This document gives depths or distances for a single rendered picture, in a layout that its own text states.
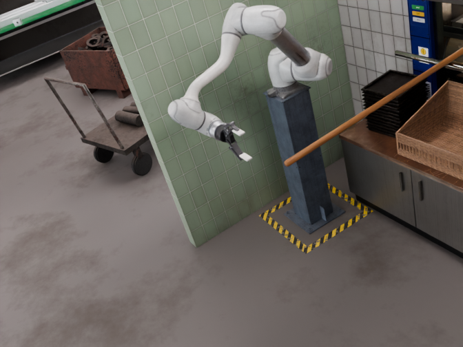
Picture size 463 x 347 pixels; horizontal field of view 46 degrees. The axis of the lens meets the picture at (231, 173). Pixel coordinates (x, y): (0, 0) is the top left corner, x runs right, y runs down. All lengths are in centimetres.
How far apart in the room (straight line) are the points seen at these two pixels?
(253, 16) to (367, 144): 123
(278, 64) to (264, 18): 63
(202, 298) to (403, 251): 130
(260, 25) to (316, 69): 59
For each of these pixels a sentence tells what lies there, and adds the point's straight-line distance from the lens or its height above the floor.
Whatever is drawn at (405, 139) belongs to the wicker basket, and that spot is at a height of 71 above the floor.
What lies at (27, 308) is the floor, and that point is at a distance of 427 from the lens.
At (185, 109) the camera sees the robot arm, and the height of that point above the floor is 142.
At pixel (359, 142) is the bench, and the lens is 359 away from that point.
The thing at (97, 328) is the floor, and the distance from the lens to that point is 380.
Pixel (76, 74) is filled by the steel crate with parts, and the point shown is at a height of 32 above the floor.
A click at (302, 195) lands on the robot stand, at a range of 376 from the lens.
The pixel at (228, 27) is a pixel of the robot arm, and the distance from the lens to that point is 284.
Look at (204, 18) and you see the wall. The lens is 349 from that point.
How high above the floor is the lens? 249
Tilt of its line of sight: 32 degrees down
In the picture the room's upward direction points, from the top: 17 degrees counter-clockwise
